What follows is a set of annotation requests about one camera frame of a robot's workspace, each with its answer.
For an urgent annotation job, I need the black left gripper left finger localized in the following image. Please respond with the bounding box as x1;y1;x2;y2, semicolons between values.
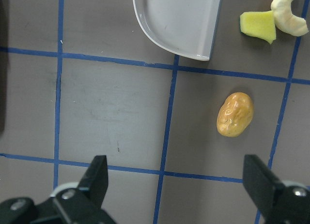
49;155;109;211

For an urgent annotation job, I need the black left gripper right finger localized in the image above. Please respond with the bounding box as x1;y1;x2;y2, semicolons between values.
243;154;285;217

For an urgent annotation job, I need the beige plastic dustpan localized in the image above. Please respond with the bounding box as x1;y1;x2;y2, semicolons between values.
133;0;221;61

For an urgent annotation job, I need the yellow potato toy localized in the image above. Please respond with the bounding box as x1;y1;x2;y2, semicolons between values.
217;92;254;137

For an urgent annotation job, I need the yellow-green sponge piece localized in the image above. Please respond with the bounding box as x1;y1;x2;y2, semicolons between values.
240;11;276;45

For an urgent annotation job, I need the pale curved peel piece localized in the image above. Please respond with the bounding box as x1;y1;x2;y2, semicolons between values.
271;0;309;37

